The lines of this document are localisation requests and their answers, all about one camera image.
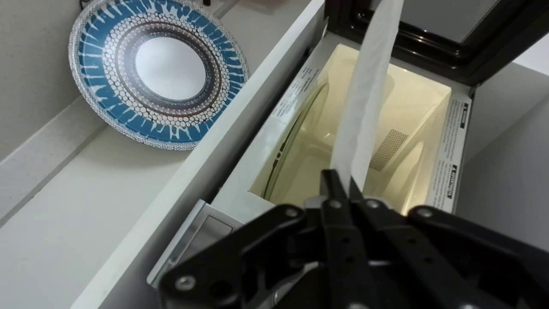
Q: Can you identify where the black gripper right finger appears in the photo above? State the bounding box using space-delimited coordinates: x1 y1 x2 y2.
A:
350 186 549 309

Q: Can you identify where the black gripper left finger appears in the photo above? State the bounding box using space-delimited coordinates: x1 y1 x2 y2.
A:
160 171 367 309

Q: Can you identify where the white plate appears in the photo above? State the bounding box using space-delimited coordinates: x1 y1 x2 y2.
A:
330 0 403 191

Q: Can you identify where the blue patterned decorative plate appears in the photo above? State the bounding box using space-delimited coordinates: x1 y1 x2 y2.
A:
69 0 249 152

